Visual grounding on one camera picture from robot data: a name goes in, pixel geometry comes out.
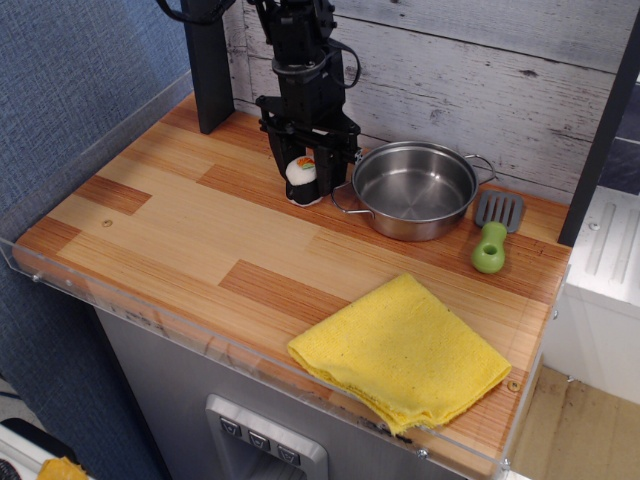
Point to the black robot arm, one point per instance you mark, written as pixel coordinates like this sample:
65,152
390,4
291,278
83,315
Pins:
300,35

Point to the grey toy fridge cabinet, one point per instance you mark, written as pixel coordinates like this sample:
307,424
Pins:
171,384

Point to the black vertical post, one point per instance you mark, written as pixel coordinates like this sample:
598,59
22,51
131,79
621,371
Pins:
210,73
611,118

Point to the yellow object bottom left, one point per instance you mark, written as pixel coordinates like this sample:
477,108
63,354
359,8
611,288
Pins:
61,469

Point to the clear acrylic guard rail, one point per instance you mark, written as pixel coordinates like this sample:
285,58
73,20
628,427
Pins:
190,236

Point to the stainless steel pot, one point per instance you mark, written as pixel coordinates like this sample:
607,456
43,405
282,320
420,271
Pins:
415,190

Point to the yellow folded cloth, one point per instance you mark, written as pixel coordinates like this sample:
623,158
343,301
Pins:
404,354

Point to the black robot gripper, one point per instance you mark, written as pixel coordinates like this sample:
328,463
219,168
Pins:
308,113

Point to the grey spatula green handle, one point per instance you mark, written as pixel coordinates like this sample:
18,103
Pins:
498,215

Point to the plush sushi roll toy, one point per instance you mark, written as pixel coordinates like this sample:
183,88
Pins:
301,181

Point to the black vertical post right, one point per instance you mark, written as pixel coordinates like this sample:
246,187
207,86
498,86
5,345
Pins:
611,118

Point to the silver dispenser button panel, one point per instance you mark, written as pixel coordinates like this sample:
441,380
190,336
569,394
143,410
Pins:
251,446

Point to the black vertical post left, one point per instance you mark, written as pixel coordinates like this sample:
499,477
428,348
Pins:
210,73

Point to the white toy sink unit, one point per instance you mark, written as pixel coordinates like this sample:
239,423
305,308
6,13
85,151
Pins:
593,335

